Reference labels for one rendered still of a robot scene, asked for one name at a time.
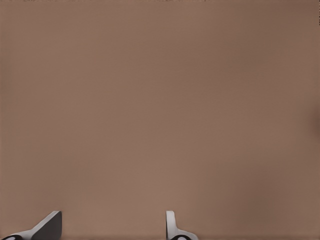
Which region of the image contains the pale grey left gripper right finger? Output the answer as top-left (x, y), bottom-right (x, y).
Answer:
top-left (165, 210), bottom-right (199, 240)

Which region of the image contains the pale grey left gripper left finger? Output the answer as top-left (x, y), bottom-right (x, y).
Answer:
top-left (0, 210), bottom-right (63, 240)

